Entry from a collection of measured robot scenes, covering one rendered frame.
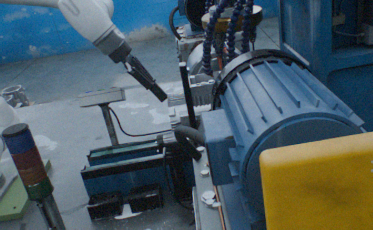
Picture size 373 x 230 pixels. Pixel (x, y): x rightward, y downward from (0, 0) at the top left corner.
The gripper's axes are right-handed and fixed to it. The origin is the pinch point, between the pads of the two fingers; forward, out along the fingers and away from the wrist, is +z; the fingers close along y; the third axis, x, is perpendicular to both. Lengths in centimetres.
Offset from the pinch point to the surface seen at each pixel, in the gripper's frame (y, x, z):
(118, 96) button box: 16.8, 17.6, -3.7
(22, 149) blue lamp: -38.7, 22.4, -21.1
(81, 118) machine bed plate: 60, 57, 2
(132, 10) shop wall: 550, 86, 14
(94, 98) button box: 17.3, 25.2, -9.3
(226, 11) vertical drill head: -12.2, -33.7, -9.2
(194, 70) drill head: 15.0, -11.9, 6.6
